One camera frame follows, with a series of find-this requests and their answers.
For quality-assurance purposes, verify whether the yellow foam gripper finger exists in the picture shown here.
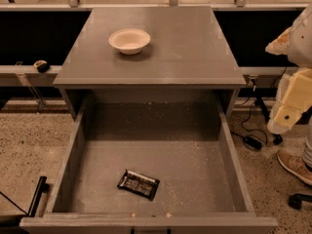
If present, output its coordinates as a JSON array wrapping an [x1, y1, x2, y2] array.
[[265, 28, 291, 56], [267, 68, 312, 135]]

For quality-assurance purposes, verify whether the black rxbar chocolate wrapper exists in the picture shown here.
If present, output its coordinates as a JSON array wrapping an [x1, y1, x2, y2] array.
[[117, 170, 160, 201]]

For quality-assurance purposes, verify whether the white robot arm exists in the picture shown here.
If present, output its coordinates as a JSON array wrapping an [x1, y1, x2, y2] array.
[[265, 4, 312, 134]]

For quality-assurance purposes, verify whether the grey cabinet counter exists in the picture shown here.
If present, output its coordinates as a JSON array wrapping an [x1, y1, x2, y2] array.
[[54, 6, 245, 113]]

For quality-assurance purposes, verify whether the grey open top drawer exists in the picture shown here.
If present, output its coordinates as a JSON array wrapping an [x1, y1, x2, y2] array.
[[20, 94, 277, 234]]

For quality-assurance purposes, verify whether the black stand leg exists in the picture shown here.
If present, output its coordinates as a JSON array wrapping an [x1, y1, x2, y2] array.
[[253, 89, 283, 145]]

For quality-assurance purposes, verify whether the black power adapter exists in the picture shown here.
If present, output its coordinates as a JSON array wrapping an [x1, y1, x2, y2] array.
[[243, 136, 262, 151]]

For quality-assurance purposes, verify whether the tan sneaker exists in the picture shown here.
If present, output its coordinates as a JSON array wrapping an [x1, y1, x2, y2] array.
[[277, 150, 312, 186]]

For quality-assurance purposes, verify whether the black caster wheel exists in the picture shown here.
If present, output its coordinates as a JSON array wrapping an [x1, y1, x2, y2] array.
[[288, 193, 312, 210]]

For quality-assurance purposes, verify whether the white paper bowl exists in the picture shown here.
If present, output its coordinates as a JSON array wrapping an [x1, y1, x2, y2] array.
[[108, 28, 150, 55]]

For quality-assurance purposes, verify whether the black yellow tape measure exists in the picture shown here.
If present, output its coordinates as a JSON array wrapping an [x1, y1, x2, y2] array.
[[33, 60, 50, 73]]

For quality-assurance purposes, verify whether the black cable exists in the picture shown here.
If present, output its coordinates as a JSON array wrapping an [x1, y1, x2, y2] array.
[[230, 66, 289, 148]]

